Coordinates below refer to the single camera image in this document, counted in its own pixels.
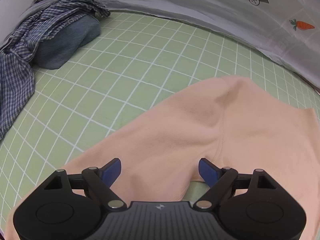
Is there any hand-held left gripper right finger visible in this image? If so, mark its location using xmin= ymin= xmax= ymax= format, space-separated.
xmin=193 ymin=158 xmax=278 ymax=210

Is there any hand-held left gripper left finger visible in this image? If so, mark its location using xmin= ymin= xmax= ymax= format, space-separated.
xmin=44 ymin=158 xmax=127 ymax=211

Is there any beige garment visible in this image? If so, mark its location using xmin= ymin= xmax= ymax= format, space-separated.
xmin=5 ymin=75 xmax=316 ymax=240

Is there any green grid mat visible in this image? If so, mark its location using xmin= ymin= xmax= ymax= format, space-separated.
xmin=0 ymin=11 xmax=320 ymax=205

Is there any blue plaid shirt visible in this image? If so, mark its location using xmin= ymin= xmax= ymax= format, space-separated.
xmin=0 ymin=0 xmax=111 ymax=140

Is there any blue-grey sweater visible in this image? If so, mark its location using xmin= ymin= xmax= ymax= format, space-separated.
xmin=34 ymin=15 xmax=101 ymax=70

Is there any white printed sheet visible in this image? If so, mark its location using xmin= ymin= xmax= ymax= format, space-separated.
xmin=37 ymin=0 xmax=320 ymax=91

